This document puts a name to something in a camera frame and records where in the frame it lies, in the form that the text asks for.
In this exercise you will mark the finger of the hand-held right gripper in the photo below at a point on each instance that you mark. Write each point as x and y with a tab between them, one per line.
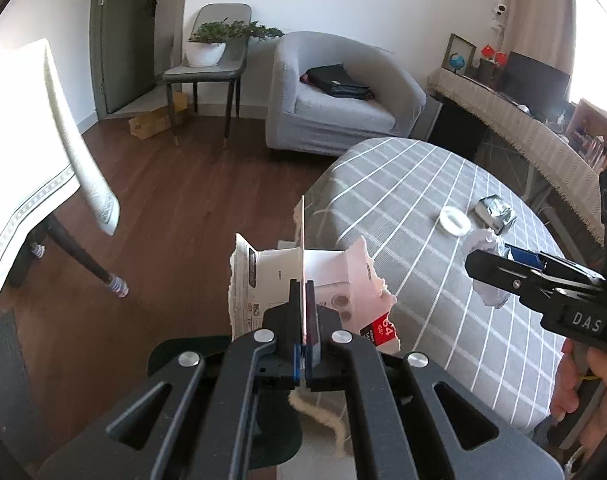
523	255
503	275

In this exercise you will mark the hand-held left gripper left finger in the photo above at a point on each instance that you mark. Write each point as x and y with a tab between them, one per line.
297	365

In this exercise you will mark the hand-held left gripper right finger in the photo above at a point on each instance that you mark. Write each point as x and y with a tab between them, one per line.
311	355

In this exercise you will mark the red white card packaging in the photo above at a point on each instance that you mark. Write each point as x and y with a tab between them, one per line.
333	270

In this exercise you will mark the person's right hand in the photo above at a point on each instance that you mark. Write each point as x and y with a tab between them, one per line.
566	390

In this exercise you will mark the crumpled silvery paper ball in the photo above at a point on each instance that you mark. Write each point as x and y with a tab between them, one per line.
496	210

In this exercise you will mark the beige fringed cloth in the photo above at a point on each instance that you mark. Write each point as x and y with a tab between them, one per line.
523	130

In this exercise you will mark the grey checked tablecloth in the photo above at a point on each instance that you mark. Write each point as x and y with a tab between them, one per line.
408	185

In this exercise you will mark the wooden shelf with books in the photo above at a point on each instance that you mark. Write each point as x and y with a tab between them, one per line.
591	135

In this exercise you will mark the dark cabinet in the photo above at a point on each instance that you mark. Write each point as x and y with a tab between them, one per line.
458	125

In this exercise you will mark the black monitor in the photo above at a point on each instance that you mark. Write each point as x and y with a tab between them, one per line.
533	82

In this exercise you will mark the dark wooden box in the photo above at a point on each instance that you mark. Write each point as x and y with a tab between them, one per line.
489	72

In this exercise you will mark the small red flag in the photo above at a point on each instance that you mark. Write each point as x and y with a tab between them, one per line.
488	51
502	57

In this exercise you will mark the small blue globe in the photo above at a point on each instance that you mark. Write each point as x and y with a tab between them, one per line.
457	61

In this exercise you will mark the grey armchair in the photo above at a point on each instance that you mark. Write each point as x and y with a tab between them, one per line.
333	110

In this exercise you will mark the beige curtain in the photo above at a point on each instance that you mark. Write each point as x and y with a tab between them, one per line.
538	5

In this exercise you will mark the black bag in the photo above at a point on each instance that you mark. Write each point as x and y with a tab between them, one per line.
333	80

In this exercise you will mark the cardboard box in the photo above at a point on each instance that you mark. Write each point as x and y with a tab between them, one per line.
153	122

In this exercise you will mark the potted plant in white pot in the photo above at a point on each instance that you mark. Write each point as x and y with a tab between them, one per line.
206	52

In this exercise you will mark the grey chair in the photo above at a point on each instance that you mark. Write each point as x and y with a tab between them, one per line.
223	15

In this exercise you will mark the white patterned tablecloth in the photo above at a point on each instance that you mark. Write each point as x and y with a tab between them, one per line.
23	135

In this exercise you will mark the grey door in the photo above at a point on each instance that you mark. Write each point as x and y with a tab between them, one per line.
128	35

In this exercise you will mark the picture frame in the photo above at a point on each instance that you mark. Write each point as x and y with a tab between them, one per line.
468	45

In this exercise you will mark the white security camera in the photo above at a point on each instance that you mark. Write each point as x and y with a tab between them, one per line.
500	9

